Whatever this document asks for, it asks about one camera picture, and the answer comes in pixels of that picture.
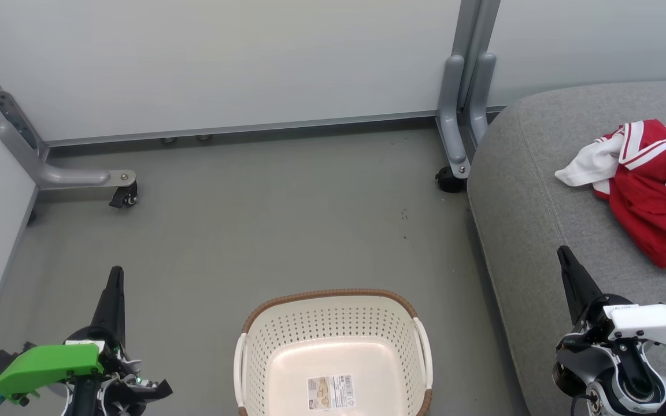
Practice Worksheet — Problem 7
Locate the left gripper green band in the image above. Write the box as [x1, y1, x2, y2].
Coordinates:
[0, 266, 173, 416]

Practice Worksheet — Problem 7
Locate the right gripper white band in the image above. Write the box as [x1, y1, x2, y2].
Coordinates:
[557, 246, 666, 362]

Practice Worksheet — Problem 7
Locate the red jersey with white stripes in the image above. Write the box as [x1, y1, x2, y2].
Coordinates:
[555, 119, 666, 197]

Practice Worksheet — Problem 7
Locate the white perforated laundry basket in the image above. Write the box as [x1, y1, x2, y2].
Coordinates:
[233, 288, 434, 416]

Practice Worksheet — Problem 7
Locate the grey fabric sofa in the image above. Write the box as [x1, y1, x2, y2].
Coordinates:
[467, 78, 666, 416]

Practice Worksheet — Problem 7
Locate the black caster wheel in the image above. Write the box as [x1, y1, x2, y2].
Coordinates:
[109, 181, 139, 209]
[435, 166, 467, 194]

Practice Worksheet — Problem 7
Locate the grey single partition leg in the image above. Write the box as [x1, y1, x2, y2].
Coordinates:
[0, 32, 137, 191]

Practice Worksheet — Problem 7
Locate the grey double partition leg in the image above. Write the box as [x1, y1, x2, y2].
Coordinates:
[436, 0, 501, 180]

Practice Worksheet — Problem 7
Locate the paper label sticker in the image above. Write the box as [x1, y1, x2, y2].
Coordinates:
[306, 374, 356, 411]

